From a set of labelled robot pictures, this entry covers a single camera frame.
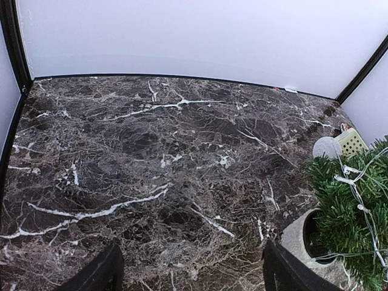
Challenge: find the small green christmas tree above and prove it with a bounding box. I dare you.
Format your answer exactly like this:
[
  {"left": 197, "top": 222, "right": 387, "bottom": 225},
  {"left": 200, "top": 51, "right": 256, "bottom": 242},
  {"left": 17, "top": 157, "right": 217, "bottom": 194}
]
[{"left": 281, "top": 138, "right": 387, "bottom": 290}]

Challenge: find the left black frame post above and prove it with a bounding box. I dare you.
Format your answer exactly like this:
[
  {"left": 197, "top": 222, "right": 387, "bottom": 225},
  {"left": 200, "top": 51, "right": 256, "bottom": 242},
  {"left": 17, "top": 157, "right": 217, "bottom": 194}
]
[{"left": 0, "top": 0, "right": 34, "bottom": 92}]

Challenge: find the clear string light wire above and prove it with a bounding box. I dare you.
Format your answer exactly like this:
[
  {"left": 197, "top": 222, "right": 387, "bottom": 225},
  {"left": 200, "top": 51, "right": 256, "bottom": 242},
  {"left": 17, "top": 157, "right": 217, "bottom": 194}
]
[{"left": 312, "top": 139, "right": 388, "bottom": 291}]

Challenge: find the white woven light ball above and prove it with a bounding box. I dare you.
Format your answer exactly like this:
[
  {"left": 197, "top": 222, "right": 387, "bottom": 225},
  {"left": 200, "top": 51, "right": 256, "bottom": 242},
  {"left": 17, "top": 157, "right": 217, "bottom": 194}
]
[{"left": 312, "top": 136, "right": 342, "bottom": 159}]

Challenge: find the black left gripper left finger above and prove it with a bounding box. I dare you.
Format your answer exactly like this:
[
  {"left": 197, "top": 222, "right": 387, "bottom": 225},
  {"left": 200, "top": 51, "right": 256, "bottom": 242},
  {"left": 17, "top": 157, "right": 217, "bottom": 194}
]
[{"left": 60, "top": 244, "right": 124, "bottom": 291}]

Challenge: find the black frame post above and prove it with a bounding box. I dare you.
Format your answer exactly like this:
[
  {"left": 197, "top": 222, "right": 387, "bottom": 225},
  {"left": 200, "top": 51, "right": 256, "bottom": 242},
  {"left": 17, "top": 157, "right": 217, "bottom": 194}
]
[
  {"left": 0, "top": 0, "right": 34, "bottom": 92},
  {"left": 335, "top": 36, "right": 388, "bottom": 104}
]

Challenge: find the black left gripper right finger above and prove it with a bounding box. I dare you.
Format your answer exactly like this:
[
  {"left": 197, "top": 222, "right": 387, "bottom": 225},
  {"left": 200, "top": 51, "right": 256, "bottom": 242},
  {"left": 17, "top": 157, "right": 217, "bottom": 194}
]
[{"left": 262, "top": 241, "right": 340, "bottom": 291}]

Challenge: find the pale green perforated basket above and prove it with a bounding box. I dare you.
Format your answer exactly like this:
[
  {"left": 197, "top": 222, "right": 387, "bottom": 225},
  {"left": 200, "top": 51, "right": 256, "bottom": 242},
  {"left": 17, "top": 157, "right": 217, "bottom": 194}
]
[{"left": 334, "top": 128, "right": 369, "bottom": 156}]

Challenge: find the right black frame post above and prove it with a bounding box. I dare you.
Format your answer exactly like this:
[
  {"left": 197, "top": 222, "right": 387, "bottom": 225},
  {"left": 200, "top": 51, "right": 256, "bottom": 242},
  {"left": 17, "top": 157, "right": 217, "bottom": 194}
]
[{"left": 335, "top": 36, "right": 388, "bottom": 104}]

